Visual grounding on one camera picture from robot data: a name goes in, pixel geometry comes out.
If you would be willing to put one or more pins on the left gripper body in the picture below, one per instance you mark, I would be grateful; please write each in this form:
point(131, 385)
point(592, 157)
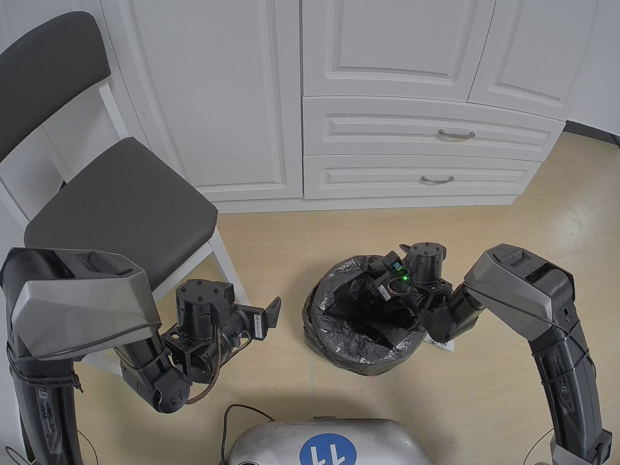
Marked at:
point(247, 325)

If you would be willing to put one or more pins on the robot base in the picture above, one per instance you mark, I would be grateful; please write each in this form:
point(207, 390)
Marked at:
point(271, 443)

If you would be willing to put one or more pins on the black plastic bag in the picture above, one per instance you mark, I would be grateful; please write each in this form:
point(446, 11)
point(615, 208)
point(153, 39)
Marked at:
point(358, 361)

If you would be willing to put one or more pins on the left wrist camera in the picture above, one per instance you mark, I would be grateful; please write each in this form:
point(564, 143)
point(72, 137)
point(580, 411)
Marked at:
point(224, 298)

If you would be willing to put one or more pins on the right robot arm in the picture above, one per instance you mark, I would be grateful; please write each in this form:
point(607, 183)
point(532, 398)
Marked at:
point(523, 279)

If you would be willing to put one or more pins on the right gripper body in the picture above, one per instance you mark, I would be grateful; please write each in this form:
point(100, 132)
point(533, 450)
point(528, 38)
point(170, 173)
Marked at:
point(382, 288)

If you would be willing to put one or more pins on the white wardrobe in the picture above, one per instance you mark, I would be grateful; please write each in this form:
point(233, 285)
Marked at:
point(387, 27)

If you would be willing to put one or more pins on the white printed wrapper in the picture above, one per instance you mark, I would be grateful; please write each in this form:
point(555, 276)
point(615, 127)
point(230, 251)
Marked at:
point(443, 346)

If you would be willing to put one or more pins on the white chair grey cushions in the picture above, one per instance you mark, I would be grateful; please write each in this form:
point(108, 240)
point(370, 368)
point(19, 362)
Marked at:
point(121, 196)

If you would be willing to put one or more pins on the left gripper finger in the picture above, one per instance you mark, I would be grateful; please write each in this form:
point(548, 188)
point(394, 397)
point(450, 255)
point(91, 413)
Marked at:
point(270, 320)

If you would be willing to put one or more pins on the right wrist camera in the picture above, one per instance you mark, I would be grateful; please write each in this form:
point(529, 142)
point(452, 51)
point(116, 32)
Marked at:
point(395, 264)

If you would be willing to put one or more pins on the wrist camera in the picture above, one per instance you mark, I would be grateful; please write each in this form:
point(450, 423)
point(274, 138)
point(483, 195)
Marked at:
point(224, 298)
point(395, 264)

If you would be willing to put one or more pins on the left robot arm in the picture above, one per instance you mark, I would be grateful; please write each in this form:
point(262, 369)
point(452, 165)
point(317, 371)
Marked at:
point(72, 298)

